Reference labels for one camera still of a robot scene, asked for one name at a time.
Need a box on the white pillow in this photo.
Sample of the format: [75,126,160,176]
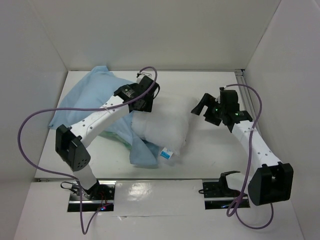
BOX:
[131,92,199,158]

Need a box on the light blue pillowcase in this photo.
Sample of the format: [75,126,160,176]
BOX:
[48,66,159,167]

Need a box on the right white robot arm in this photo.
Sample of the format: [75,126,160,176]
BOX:
[191,87,294,206]

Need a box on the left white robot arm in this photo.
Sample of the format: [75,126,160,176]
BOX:
[55,73,160,200]

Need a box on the blue white pillow tag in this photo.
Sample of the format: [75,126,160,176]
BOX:
[160,147,174,160]

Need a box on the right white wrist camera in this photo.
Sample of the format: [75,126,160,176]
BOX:
[219,86,227,92]

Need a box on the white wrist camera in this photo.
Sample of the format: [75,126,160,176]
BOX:
[136,71,152,79]
[219,86,227,92]

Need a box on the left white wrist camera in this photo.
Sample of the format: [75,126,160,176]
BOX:
[136,71,152,79]

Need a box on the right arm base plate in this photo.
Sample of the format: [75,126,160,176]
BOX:
[198,170,245,210]

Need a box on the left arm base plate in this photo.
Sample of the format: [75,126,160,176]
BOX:
[60,180,116,213]

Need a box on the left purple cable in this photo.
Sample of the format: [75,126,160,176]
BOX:
[17,65,158,235]

